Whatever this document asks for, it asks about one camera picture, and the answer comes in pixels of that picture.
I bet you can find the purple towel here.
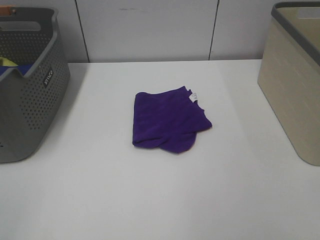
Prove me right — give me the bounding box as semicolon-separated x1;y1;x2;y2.
132;86;213;154

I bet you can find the grey perforated plastic basket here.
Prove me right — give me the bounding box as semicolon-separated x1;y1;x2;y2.
0;6;71;163

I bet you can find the beige plastic basket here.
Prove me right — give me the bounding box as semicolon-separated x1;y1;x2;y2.
257;1;320;166

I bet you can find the blue cloth in basket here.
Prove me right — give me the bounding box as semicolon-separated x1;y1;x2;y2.
0;63;35;77

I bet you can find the yellow cloth in basket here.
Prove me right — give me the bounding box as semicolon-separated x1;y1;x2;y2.
0;56;18;67

